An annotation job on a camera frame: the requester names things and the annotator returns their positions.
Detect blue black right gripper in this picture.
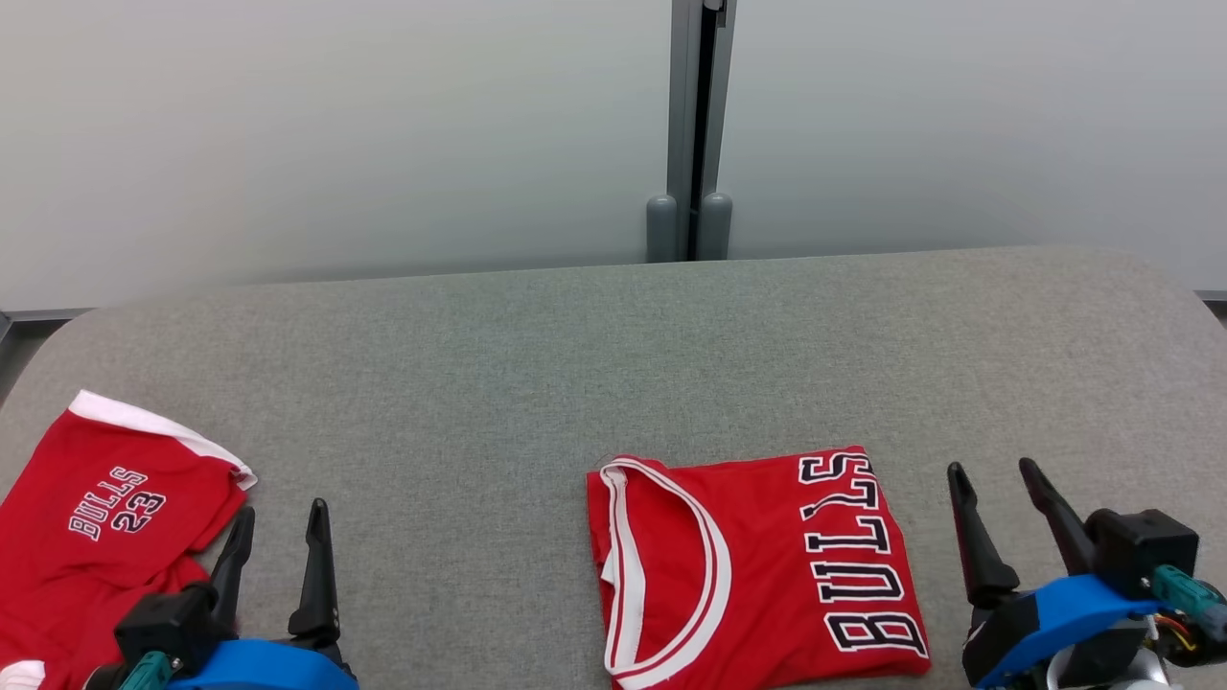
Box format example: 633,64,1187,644
947,457,1227,690

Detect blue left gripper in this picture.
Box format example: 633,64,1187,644
168,498,361,690

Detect red Bulls 23 shorts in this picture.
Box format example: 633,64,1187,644
0,389,259,690

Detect red Bulls jersey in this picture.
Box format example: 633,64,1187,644
587,446,934,690

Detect teal left camera cable plug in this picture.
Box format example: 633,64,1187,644
117,652,179,690

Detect teal camera cable plug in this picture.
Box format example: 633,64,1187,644
1150,565,1227,645
117,652,179,690

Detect teal right camera cable plug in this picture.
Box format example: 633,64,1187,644
1150,565,1227,645

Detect grey cylindrical post foot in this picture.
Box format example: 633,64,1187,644
646,195,679,264
698,192,733,262

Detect grey metal partition post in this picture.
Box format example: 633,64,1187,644
668,0,737,262

